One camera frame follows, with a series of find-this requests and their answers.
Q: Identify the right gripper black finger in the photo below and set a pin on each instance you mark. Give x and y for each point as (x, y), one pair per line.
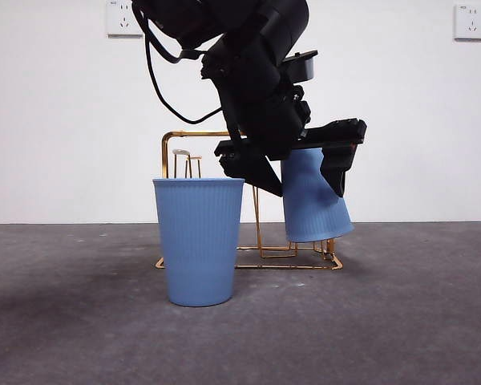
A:
(336, 164)
(256, 172)

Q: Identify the blue ribbed cup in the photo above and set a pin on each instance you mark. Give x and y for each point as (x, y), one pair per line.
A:
(312, 216)
(200, 248)

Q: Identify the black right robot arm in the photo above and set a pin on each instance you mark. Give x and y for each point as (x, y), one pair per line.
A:
(248, 80)

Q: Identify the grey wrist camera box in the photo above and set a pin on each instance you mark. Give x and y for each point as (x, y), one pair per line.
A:
(302, 68)

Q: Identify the white wall socket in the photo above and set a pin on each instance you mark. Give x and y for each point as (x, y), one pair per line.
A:
(471, 23)
(118, 20)

